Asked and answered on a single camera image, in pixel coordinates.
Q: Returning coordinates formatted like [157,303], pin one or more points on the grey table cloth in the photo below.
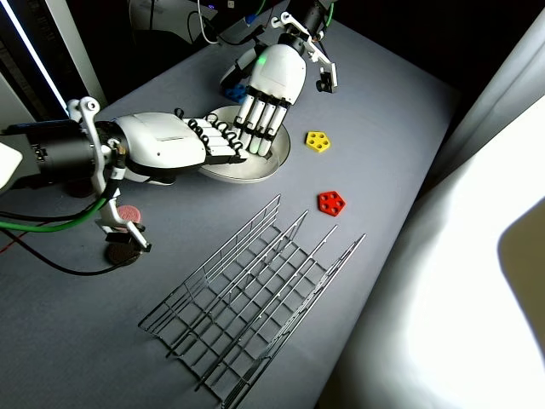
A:
[127,319]

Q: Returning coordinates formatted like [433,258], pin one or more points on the white backdrop sheet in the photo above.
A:
[426,319]

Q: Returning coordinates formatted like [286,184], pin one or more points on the white cabinet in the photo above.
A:
[13,102]

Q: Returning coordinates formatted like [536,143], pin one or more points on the tan rounded panel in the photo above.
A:
[528,277]

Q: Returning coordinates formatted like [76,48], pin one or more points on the pink sandwich cookie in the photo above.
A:
[130,213]

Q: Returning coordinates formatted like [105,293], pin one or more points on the yellow pentagon block with holes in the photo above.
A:
[317,140]

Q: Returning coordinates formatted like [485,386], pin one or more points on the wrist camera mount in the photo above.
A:
[330,70]
[87,108]

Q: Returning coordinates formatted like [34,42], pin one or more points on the white stand post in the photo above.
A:
[76,51]

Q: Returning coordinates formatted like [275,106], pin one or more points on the red pentagon block with holes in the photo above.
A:
[331,202]

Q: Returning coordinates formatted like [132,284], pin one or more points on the blue pentagon block with holes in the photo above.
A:
[236,91]

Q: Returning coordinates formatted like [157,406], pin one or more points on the grey adapter box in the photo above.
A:
[242,34]

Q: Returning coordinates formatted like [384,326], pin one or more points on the white ceramic plate leaf print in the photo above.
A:
[247,170]

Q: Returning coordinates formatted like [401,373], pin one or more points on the bright white light strip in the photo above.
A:
[36,55]

